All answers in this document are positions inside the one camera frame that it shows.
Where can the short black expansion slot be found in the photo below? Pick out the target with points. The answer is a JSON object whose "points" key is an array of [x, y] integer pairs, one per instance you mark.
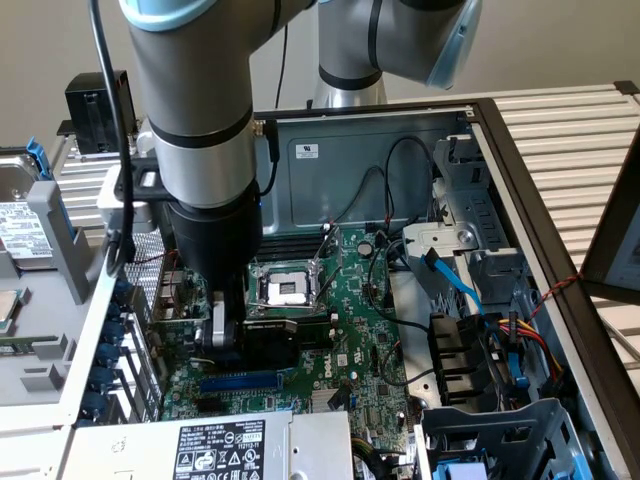
{"points": [[210, 406]]}

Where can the blue expansion slot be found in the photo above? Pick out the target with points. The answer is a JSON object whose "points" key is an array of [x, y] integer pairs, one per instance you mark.
{"points": [[240, 384]]}

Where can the blue slot clip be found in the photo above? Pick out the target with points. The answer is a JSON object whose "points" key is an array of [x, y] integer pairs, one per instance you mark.
{"points": [[107, 356], [95, 403], [115, 311], [101, 379], [113, 334], [125, 292]]}

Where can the grey disk bay cage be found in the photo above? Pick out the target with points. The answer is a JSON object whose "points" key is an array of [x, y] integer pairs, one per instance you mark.
{"points": [[525, 420]]}

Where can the grey power supply with label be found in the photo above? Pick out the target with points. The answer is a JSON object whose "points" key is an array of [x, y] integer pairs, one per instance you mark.
{"points": [[125, 450]]}

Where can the black fan shroud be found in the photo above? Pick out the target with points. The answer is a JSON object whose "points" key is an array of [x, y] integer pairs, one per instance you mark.
{"points": [[455, 350]]}

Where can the silver CPU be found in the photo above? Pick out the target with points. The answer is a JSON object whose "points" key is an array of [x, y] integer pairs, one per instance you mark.
{"points": [[7, 312]]}

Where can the silver disk bay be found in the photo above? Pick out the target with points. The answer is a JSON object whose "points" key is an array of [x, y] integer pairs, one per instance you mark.
{"points": [[450, 235]]}

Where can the silver chipset heat sink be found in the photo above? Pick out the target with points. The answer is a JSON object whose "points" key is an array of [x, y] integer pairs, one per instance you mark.
{"points": [[320, 400]]}

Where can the blue disk bracket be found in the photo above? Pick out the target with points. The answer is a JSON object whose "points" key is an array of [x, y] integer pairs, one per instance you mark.
{"points": [[37, 160]]}

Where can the blue plastic drive latch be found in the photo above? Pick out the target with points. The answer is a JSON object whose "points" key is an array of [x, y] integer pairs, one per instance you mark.
{"points": [[460, 472]]}

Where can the black table corner cap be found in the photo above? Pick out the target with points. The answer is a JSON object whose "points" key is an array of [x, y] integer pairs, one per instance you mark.
{"points": [[627, 87]]}

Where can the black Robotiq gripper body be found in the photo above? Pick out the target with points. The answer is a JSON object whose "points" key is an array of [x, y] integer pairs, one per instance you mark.
{"points": [[215, 235]]}

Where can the white label sticker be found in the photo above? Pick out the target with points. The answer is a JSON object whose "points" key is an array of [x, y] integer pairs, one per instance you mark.
{"points": [[307, 151]]}

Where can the silver hard disk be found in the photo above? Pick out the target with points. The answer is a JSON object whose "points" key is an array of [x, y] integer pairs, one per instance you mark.
{"points": [[22, 235]]}

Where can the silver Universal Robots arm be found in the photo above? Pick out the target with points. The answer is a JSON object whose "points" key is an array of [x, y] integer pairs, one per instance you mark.
{"points": [[200, 100]]}

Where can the open grey PC case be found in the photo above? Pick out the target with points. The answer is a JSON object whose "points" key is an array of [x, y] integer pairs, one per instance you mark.
{"points": [[325, 190]]}

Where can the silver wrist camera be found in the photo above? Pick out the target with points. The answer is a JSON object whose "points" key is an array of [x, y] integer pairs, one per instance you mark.
{"points": [[112, 210]]}

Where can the dark brown framed panel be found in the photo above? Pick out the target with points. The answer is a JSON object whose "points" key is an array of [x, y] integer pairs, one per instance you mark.
{"points": [[597, 250]]}

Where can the green Dell motherboard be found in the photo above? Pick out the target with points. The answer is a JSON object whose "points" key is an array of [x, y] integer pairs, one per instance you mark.
{"points": [[350, 320]]}

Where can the black CPU cooler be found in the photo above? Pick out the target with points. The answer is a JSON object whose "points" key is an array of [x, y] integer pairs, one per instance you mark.
{"points": [[85, 115]]}

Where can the grey parts rack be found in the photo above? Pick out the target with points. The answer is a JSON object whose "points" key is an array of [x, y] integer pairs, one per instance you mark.
{"points": [[42, 300]]}

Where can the coin battery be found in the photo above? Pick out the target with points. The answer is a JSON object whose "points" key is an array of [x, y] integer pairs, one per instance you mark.
{"points": [[365, 248]]}

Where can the metal socket cover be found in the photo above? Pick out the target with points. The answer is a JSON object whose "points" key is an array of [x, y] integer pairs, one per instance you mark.
{"points": [[334, 250]]}

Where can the CPU socket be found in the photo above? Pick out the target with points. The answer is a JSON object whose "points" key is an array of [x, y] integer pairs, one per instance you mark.
{"points": [[285, 290]]}

